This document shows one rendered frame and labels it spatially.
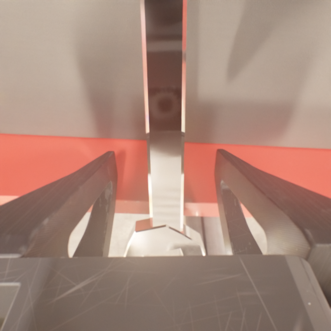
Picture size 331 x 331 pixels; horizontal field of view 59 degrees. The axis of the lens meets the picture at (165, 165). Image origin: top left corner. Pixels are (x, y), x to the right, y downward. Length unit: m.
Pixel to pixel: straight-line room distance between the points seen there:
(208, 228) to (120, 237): 1.59
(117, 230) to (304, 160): 1.99
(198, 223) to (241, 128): 0.53
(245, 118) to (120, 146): 0.07
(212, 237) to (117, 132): 0.53
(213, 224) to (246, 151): 0.52
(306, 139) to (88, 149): 0.12
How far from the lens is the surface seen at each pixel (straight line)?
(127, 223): 2.05
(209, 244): 0.66
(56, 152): 0.16
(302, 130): 0.18
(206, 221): 0.69
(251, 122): 0.16
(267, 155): 0.17
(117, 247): 2.37
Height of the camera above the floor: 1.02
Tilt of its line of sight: 41 degrees down
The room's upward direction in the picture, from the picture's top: 179 degrees clockwise
